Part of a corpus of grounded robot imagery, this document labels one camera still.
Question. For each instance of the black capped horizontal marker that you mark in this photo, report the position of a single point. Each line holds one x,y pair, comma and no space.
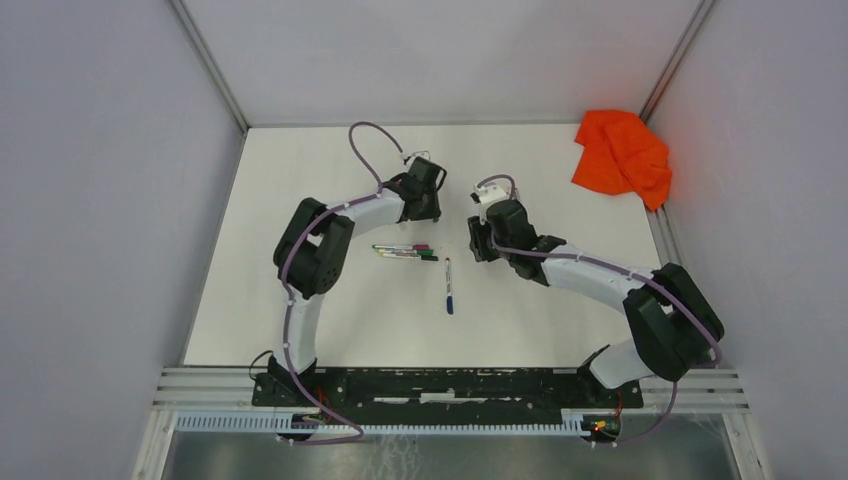
430,258

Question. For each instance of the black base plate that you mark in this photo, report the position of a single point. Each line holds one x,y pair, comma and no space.
464,396

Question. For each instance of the white slotted cable duct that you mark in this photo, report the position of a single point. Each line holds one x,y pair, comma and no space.
570,425

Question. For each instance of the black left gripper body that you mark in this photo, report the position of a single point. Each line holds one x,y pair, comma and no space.
431,208

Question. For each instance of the blue capped marker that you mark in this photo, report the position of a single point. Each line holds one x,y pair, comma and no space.
449,287

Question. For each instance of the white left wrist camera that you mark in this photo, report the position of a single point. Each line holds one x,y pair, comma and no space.
408,157

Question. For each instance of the green capped horizontal marker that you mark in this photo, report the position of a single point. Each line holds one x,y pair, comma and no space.
405,252

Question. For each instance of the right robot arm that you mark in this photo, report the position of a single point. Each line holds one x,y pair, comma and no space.
673,328

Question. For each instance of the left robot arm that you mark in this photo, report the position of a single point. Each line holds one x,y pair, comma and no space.
312,251

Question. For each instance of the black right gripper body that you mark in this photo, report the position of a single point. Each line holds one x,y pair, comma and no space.
481,229

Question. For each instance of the purple capped horizontal marker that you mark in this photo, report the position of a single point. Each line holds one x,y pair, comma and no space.
415,247

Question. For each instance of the orange cloth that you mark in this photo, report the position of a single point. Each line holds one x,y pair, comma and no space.
622,155

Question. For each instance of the aluminium frame rail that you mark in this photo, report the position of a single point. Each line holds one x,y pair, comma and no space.
701,391

